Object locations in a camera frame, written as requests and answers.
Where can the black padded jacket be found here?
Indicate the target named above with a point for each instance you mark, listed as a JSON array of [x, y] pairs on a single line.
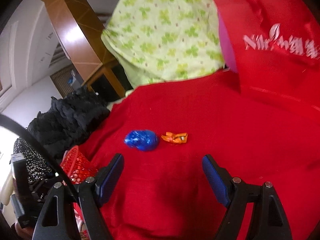
[[70, 120]]

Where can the blue wrapper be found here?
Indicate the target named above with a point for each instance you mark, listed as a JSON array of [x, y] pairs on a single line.
[[142, 140]]

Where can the red plastic mesh basket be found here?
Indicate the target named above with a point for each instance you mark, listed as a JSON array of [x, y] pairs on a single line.
[[77, 165]]

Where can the purple sheet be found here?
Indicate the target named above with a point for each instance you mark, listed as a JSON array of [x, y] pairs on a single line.
[[226, 45]]

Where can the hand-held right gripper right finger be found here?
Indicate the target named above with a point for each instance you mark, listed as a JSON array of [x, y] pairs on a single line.
[[215, 180]]

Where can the orange wrapper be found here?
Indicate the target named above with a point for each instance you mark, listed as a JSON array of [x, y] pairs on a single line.
[[175, 138]]

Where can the brown wooden cabinet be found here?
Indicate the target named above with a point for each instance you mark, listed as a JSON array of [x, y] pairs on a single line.
[[75, 30]]

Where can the red blanket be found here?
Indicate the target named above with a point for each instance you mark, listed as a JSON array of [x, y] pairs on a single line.
[[190, 110]]

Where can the black white-dotted garment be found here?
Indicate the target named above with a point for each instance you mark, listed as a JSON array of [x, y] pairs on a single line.
[[32, 160]]

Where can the green clover print sheet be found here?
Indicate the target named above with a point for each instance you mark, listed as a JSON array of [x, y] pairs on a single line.
[[162, 30]]

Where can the cream sofa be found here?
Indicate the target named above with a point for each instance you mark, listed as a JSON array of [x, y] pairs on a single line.
[[5, 190]]

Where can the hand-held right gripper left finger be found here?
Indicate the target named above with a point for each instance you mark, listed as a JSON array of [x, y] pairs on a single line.
[[110, 177]]

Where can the dark wooden door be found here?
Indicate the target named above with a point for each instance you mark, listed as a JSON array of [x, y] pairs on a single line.
[[62, 80]]

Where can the red printed bag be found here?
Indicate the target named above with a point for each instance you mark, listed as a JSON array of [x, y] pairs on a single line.
[[275, 67]]

